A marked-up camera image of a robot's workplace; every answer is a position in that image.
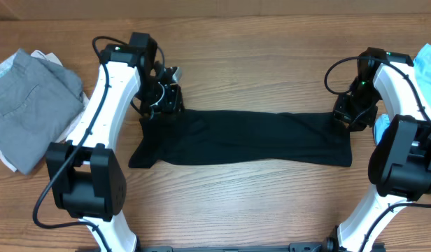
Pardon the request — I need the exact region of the black t-shirt with white logo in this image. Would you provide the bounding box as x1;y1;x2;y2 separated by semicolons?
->
128;110;353;169

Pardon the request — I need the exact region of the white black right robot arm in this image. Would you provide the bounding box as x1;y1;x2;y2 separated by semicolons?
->
317;48;431;251

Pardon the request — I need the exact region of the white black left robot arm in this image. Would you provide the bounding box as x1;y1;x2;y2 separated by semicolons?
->
32;32;185;252

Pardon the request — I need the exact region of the light blue garment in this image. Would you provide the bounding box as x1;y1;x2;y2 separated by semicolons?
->
373;43;431;143

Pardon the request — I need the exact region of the folded grey shirt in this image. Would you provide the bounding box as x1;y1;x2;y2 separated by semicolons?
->
0;48;85;175

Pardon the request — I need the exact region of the folded white garment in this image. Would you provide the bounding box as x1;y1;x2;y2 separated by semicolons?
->
0;49;92;173

